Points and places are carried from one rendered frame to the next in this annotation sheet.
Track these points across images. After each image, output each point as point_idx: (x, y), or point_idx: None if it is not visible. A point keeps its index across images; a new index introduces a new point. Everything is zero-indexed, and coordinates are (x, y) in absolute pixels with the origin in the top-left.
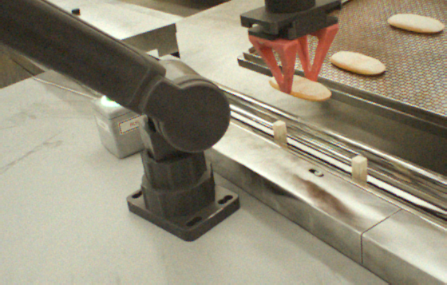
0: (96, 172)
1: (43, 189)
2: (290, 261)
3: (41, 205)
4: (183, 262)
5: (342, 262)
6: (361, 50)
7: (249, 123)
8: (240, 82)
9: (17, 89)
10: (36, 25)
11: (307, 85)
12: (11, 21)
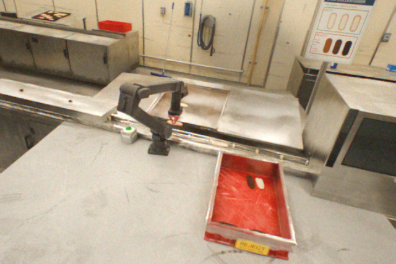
0: (129, 148)
1: (120, 154)
2: (187, 154)
3: (125, 157)
4: (169, 159)
5: (194, 152)
6: None
7: None
8: None
9: (61, 129)
10: (151, 120)
11: (177, 122)
12: (149, 120)
